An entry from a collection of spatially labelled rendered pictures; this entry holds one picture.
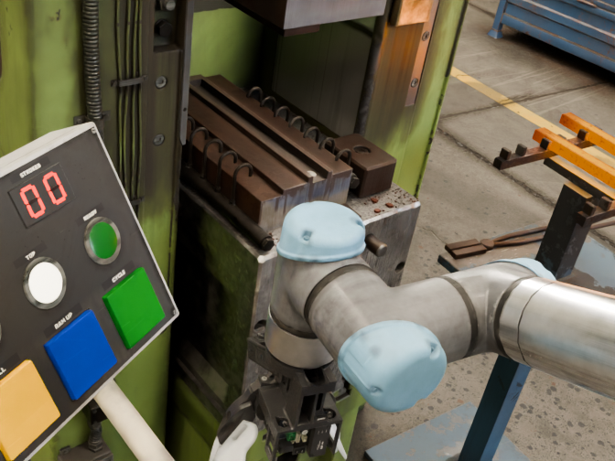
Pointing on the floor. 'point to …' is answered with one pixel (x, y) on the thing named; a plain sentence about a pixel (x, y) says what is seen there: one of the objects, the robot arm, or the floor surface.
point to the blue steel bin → (564, 26)
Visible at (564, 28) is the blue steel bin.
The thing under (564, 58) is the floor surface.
